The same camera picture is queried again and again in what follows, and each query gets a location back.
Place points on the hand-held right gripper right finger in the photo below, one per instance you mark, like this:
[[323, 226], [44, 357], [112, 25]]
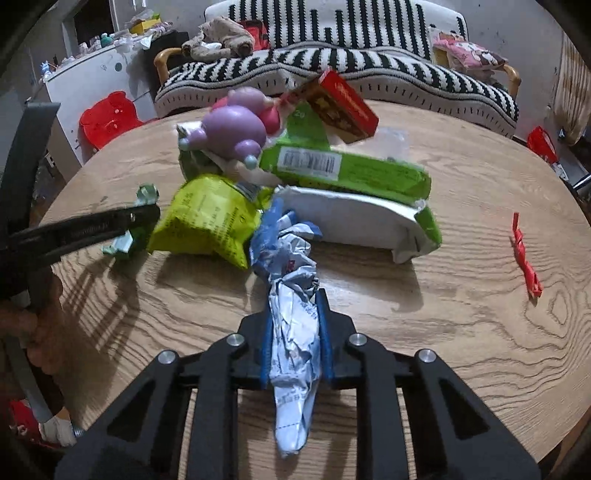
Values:
[[325, 350]]

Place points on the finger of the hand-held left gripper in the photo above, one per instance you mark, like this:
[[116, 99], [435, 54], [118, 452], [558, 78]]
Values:
[[87, 233]]

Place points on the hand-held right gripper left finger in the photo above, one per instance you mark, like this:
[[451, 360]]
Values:
[[265, 355]]

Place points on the pale green wrapper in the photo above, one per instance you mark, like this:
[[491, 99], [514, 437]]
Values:
[[124, 244]]

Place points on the blue white wrapper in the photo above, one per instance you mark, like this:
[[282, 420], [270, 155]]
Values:
[[293, 323]]

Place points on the person's left hand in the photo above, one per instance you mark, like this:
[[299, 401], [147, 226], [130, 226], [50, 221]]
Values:
[[44, 332]]

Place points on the red plastic stool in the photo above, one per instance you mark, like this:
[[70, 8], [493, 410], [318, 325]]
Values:
[[110, 119]]

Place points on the yellow green snack bag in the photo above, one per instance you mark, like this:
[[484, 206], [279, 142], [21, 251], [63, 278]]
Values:
[[205, 217]]

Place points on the white cabinet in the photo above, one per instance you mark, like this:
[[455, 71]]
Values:
[[92, 87]]

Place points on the white green packet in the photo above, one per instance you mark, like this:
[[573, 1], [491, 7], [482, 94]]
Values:
[[355, 221]]

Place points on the long green box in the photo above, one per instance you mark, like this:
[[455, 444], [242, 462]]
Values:
[[351, 170]]

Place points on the purple toy figure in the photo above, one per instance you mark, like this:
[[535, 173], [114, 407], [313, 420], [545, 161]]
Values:
[[235, 127]]

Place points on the red cloth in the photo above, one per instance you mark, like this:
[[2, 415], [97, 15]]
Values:
[[25, 422]]

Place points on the clear plastic wrapper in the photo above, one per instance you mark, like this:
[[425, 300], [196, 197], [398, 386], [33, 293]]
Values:
[[392, 145]]

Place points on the red twisted wrapper strip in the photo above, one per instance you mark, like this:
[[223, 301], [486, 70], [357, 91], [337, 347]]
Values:
[[525, 263]]

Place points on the brown plush toy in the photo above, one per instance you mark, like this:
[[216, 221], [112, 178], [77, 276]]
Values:
[[217, 41]]

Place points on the red cardboard box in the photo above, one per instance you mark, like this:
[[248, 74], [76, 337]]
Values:
[[339, 108]]

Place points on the black white striped sofa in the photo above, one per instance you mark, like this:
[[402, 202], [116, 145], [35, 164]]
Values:
[[351, 64]]

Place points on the red bag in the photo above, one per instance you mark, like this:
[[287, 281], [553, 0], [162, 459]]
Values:
[[544, 144]]

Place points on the pink printed cushion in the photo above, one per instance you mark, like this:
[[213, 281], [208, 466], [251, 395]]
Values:
[[464, 54]]

